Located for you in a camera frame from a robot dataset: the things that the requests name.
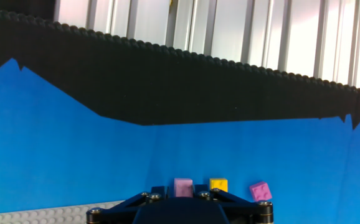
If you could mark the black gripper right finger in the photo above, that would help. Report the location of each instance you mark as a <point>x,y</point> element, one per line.
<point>245,213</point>

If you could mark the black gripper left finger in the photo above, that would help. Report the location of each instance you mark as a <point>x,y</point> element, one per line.
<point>111,214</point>

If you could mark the light pink Lego brick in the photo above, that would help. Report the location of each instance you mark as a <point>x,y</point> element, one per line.
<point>183,187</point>

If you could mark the small purple Lego brick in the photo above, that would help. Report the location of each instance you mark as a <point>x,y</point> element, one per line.
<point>260,191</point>

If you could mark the yellow Lego brick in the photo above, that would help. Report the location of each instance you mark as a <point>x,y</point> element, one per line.
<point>219,184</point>

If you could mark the grey Lego baseplate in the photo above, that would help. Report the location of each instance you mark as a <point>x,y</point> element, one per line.
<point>43,214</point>

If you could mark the blue mountain print cloth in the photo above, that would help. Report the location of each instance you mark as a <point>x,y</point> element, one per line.
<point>74,149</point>

